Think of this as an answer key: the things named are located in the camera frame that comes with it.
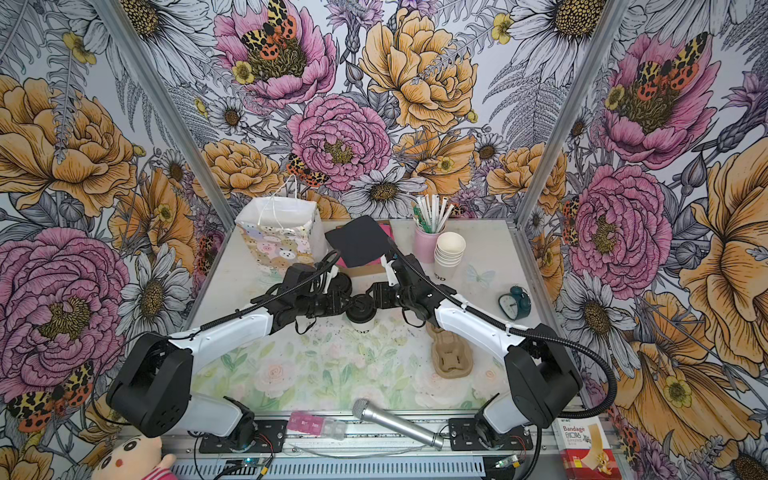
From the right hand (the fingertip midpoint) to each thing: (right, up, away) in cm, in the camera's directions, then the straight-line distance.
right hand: (375, 299), depth 84 cm
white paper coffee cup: (-4, -9, +4) cm, 11 cm away
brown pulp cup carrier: (+21, -16, +1) cm, 27 cm away
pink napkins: (-13, +9, +18) cm, 23 cm away
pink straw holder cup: (+15, +15, +16) cm, 27 cm away
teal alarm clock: (+41, -3, +6) cm, 42 cm away
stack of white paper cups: (+21, +13, +7) cm, 26 cm away
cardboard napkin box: (+7, +21, +35) cm, 41 cm away
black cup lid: (-4, -3, 0) cm, 5 cm away
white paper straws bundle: (+17, +27, +19) cm, 37 cm away
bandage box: (+49, -32, -14) cm, 60 cm away
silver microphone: (-2, -25, -10) cm, 27 cm away
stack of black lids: (-12, +2, +13) cm, 18 cm away
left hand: (-7, -4, +2) cm, 8 cm away
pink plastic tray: (-16, -29, -10) cm, 34 cm away
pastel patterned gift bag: (-26, +18, +2) cm, 32 cm away
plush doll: (-53, -31, -18) cm, 64 cm away
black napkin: (-7, +17, +26) cm, 32 cm away
